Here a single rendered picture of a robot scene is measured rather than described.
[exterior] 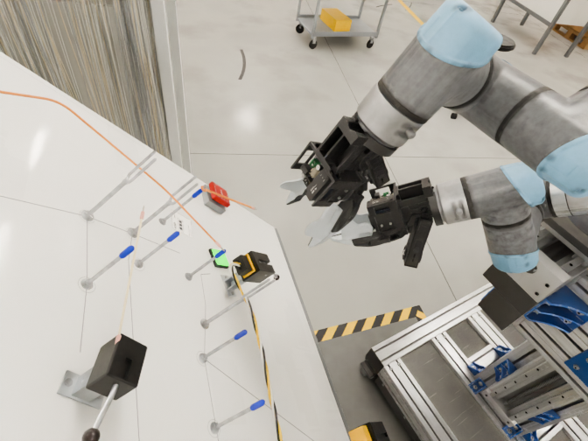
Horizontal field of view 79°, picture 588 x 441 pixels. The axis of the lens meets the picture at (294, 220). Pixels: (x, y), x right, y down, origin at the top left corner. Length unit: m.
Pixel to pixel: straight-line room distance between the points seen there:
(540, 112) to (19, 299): 0.57
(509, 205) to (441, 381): 1.22
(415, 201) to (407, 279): 1.60
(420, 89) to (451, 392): 1.50
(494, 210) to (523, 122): 0.23
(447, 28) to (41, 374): 0.51
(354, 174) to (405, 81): 0.14
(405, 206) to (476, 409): 1.27
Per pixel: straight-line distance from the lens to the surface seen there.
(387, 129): 0.44
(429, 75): 0.42
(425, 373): 1.76
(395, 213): 0.65
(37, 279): 0.48
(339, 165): 0.47
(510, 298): 1.10
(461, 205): 0.65
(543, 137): 0.46
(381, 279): 2.17
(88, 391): 0.43
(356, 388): 1.85
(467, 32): 0.42
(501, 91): 0.49
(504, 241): 0.70
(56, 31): 1.10
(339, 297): 2.02
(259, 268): 0.64
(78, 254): 0.53
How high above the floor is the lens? 1.69
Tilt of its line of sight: 47 degrees down
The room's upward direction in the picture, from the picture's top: 12 degrees clockwise
